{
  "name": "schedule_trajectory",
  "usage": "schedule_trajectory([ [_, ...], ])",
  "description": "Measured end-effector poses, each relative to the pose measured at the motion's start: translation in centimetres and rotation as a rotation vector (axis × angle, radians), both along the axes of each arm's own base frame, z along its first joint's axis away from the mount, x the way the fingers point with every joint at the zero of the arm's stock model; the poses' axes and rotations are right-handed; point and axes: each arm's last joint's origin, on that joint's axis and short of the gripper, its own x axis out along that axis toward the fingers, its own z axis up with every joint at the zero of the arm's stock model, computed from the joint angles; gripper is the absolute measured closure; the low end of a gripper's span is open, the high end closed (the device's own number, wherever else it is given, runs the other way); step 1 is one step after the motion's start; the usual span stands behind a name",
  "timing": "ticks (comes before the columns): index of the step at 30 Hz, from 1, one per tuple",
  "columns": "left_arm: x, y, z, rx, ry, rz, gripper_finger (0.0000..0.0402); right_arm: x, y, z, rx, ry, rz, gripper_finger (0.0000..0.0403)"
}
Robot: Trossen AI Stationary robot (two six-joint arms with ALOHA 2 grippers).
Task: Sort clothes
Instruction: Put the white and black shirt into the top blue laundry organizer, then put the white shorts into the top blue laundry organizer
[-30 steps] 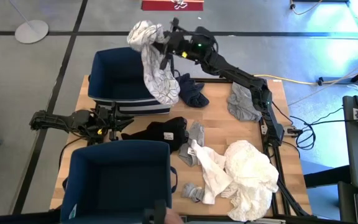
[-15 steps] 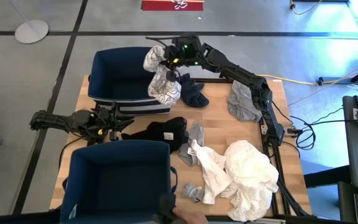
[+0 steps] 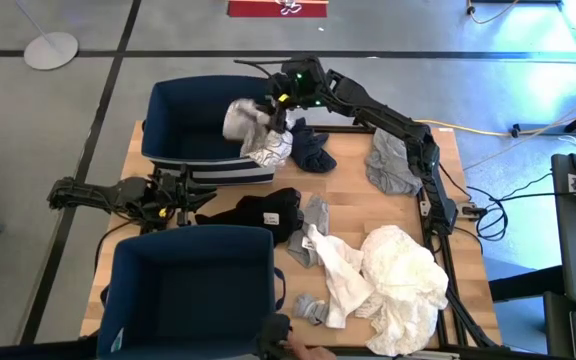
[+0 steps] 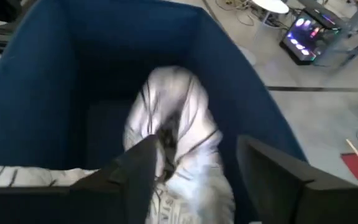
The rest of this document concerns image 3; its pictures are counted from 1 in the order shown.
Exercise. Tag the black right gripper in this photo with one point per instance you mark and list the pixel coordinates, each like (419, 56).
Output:
(303, 82)

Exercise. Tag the light grey garment with label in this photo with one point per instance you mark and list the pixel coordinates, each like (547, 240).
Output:
(318, 210)

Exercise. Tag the person's hand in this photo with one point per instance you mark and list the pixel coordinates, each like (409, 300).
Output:
(310, 350)

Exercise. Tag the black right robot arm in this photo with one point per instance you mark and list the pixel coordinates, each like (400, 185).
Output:
(408, 135)

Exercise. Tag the navy blue garment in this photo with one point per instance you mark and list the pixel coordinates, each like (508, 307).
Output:
(310, 150)

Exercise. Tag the black aluminium table frame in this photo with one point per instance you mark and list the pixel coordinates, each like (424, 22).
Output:
(343, 129)

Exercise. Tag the dark cloth piece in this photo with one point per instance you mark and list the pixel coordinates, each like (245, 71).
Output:
(274, 335)

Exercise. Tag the long white garment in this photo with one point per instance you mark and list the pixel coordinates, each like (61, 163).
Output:
(340, 280)

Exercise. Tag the large grey garment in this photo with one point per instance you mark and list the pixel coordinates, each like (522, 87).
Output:
(388, 167)

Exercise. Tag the silvery white garment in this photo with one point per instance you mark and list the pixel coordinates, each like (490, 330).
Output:
(263, 142)

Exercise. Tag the large white lace garment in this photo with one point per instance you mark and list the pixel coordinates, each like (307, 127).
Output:
(403, 285)

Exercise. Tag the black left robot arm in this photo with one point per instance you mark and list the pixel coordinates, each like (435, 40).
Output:
(98, 195)

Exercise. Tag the black garment with white label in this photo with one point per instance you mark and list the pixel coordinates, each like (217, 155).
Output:
(253, 212)

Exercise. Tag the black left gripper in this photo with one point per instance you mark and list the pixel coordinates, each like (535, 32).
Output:
(170, 197)

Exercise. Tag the white round floor stand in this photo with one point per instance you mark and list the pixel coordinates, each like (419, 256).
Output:
(50, 50)

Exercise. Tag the navy white striped fabric bin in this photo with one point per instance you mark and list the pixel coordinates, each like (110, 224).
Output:
(188, 295)
(188, 125)

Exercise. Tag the grey purple sock pair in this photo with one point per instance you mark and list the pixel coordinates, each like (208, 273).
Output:
(309, 309)

